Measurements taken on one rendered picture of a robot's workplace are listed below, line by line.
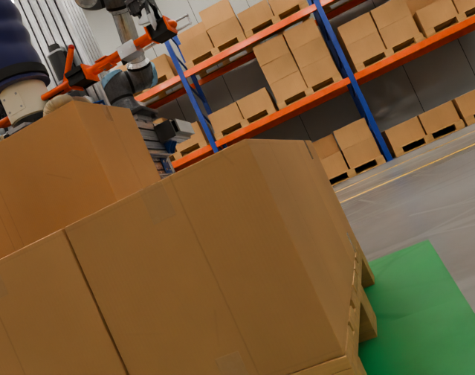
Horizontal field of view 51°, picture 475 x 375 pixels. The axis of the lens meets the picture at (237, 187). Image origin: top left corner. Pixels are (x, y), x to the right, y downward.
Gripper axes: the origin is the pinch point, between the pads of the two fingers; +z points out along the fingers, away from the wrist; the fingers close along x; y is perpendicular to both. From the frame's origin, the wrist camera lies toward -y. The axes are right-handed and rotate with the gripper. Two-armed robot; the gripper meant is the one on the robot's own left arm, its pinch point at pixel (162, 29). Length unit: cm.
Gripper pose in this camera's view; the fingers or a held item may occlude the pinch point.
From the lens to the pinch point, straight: 180.3
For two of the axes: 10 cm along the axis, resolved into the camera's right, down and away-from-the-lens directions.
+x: -2.7, 1.0, -9.6
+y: -8.7, 4.1, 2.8
